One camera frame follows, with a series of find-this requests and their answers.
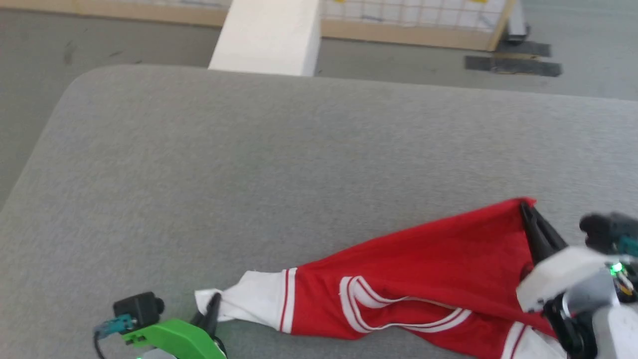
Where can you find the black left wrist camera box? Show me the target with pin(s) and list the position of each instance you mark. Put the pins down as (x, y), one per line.
(139, 309)

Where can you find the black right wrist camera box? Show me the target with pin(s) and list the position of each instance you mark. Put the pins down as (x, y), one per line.
(605, 229)

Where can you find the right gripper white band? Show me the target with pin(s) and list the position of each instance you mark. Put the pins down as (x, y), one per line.
(563, 276)

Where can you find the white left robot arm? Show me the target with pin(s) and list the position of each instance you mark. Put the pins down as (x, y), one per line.
(157, 355)

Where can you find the short black floor tape patch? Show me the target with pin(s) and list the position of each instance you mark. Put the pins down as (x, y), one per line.
(528, 48)

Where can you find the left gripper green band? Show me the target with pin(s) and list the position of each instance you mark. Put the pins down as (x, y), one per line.
(174, 341)

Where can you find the grey metal partition foot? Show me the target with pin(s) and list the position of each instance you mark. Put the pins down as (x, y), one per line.
(516, 22)

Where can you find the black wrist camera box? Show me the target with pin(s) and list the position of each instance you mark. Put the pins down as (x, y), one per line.
(139, 309)
(605, 229)

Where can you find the white box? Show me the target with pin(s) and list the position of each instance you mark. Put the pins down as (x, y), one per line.
(269, 35)

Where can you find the red and white jersey shirt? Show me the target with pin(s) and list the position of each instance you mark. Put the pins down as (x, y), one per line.
(423, 279)

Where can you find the long black floor tape strip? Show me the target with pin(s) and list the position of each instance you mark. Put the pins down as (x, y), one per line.
(513, 66)

